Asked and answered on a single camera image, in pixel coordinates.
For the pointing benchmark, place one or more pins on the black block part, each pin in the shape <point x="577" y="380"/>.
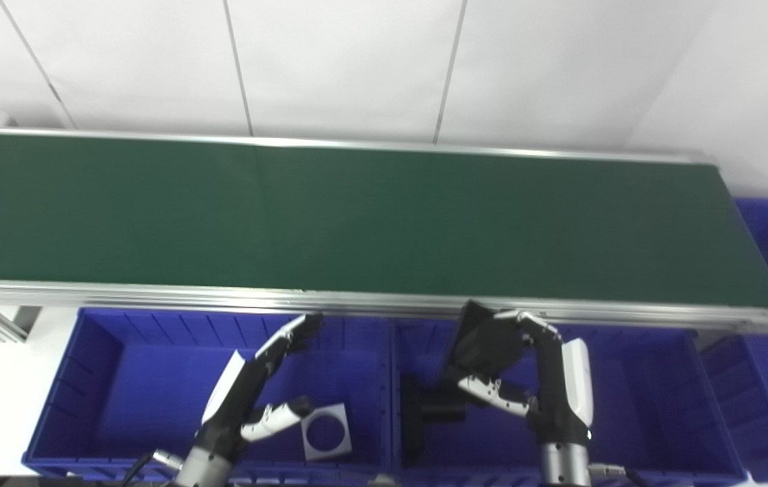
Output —
<point x="424" y="406"/>

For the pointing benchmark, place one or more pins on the grey plate with round hole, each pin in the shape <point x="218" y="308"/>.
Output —
<point x="340" y="443"/>

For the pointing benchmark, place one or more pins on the green conveyor belt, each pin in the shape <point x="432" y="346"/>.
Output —
<point x="357" y="216"/>
<point x="357" y="301"/>

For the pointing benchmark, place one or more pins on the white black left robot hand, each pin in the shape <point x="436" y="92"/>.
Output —
<point x="232" y="412"/>

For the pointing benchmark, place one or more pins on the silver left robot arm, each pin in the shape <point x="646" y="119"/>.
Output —
<point x="201" y="470"/>

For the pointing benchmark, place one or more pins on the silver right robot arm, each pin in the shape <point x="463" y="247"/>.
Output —
<point x="563" y="467"/>

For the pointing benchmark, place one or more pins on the black block with cylinder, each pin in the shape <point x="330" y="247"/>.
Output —
<point x="489" y="348"/>

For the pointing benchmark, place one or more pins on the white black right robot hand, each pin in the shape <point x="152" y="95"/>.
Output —
<point x="560" y="399"/>

